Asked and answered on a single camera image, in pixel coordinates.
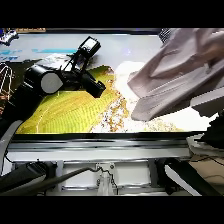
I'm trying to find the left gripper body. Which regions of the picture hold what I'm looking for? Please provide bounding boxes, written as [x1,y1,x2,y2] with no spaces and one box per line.
[81,71,107,99]

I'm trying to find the grey-beige garment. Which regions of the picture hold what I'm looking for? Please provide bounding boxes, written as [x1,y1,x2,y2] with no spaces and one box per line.
[127,28,224,123]

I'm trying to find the checked shirt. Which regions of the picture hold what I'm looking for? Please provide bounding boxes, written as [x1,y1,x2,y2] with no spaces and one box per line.
[157,28,173,44]

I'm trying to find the silver frame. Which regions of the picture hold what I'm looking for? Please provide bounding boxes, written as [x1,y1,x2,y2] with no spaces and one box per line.
[0,137,224,197]

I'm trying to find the black cable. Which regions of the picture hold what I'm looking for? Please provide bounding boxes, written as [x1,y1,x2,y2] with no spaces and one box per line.
[87,166,118,190]

